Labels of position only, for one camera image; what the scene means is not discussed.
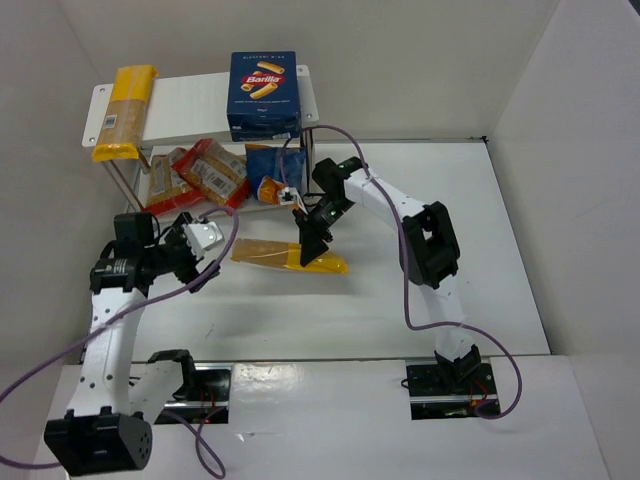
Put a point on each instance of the red macaroni bag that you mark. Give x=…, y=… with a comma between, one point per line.
x=215, y=172
x=167, y=190

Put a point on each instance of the red macaroni bag right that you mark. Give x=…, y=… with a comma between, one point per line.
x=215, y=172

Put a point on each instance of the red macaroni bag left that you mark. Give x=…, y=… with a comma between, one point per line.
x=167, y=190

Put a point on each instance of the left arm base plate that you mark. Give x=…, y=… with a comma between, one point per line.
x=209, y=399

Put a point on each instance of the blue and orange pasta bag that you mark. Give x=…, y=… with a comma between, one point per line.
x=269, y=169

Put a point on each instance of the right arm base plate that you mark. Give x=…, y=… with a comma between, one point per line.
x=431, y=399

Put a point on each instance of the yellow spaghetti bag on shelf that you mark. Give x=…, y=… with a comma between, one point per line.
x=123, y=124

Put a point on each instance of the yellow spaghetti bag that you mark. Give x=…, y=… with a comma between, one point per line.
x=285, y=256
x=123, y=124

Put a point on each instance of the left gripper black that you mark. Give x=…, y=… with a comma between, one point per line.
x=188, y=270

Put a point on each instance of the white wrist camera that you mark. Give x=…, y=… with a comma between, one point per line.
x=291, y=198
x=202, y=237

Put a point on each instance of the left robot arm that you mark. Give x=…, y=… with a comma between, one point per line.
x=107, y=426

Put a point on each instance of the blue Barilla pasta box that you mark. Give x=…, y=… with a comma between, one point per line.
x=263, y=101

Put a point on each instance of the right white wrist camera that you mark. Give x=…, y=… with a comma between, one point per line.
x=291, y=198

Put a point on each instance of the white two-tier shelf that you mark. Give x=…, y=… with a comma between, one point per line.
x=181, y=111

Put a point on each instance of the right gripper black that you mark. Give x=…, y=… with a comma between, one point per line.
x=314, y=228

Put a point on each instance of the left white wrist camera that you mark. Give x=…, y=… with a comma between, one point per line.
x=202, y=237

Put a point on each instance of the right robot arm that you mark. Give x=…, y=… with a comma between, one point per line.
x=430, y=260

